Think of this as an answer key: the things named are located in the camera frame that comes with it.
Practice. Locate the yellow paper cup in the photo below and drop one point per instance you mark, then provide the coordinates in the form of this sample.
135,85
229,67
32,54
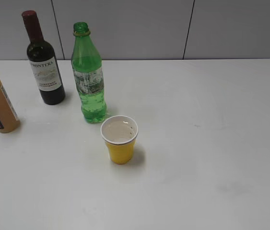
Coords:
119,133

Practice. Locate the green sprite bottle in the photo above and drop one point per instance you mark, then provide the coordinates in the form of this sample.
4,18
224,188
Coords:
87,69

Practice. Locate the dark red wine bottle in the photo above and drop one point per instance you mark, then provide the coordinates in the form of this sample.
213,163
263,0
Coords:
42,58

